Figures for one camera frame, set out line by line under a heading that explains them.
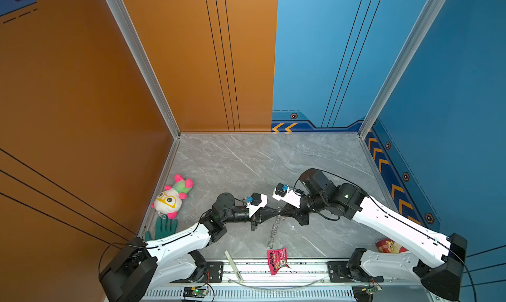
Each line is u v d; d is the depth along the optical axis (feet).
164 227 2.72
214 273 2.40
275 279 2.38
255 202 1.96
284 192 1.93
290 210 2.02
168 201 2.78
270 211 2.19
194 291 2.33
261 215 2.11
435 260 1.27
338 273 2.38
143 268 1.35
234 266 2.48
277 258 2.48
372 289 2.28
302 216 1.97
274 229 2.62
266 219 2.24
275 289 2.33
